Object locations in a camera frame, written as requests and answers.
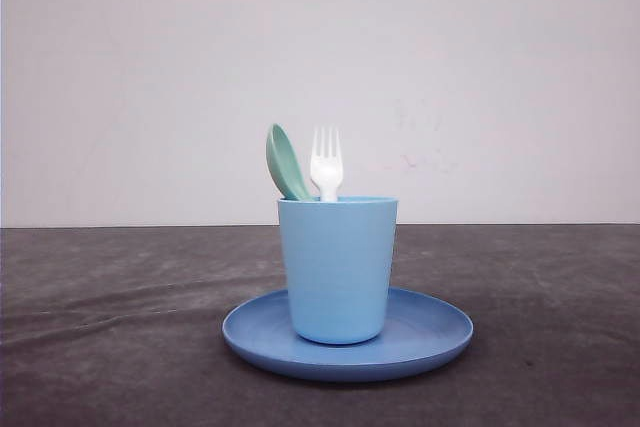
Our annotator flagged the white plastic fork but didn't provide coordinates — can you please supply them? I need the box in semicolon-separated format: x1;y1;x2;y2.
310;127;344;202

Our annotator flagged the mint green plastic spoon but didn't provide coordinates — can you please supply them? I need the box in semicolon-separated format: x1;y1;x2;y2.
266;123;314;201

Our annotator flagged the light blue plastic cup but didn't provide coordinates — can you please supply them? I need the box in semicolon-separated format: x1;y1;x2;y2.
277;196;398;345

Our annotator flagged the blue plastic plate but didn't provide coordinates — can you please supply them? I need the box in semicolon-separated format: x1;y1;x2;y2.
221;287;474;383

